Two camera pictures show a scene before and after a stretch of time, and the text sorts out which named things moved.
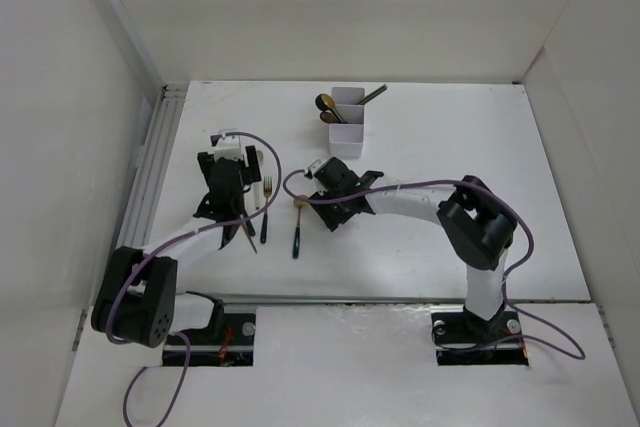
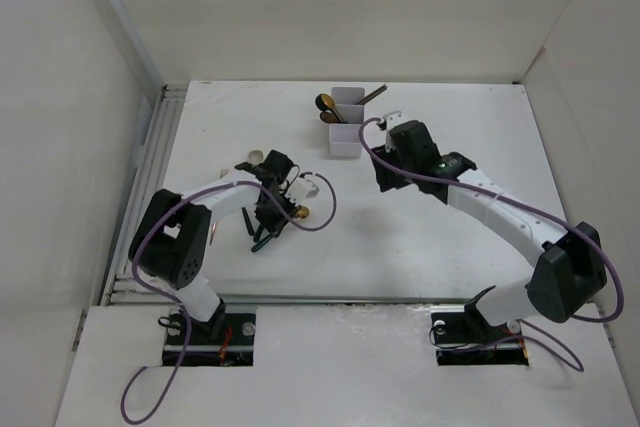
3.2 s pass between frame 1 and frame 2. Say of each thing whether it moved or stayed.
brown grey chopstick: stayed
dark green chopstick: stayed
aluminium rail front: stayed
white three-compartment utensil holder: stayed
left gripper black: moved
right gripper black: moved
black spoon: stayed
